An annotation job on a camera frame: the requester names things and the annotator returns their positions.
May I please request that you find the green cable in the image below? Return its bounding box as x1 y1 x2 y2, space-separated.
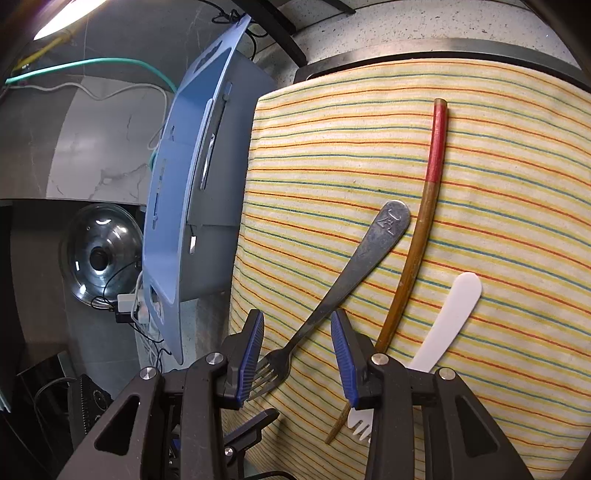
4 58 180 93

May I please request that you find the white power adapter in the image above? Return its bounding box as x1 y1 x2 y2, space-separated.
115 272 151 324

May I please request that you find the metal pot lid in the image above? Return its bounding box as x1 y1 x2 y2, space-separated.
60 203 144 308

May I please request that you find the striped cloth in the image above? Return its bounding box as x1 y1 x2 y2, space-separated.
222 58 591 480

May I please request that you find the yellow cable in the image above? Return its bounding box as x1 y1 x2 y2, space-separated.
11 30 75 72

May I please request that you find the metal fork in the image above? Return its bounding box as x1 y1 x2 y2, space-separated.
247 199 411 402

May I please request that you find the black tripod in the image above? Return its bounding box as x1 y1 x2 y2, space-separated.
231 0 356 68

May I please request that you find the red-tipped wooden chopstick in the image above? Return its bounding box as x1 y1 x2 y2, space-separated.
324 98 448 445

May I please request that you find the blue plastic utensil rack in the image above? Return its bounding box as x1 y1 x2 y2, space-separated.
141 13 278 367

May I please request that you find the white cable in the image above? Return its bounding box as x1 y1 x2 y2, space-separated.
14 80 171 151

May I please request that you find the black device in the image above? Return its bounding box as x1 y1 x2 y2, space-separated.
69 374 114 437

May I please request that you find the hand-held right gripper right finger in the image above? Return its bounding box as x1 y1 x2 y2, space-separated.
330 309 536 480

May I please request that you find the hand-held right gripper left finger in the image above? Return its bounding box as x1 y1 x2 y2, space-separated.
55 309 266 480

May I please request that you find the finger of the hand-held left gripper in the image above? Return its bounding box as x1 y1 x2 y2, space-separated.
224 408 280 462

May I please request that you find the white plastic fork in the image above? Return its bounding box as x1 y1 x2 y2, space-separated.
347 272 483 444

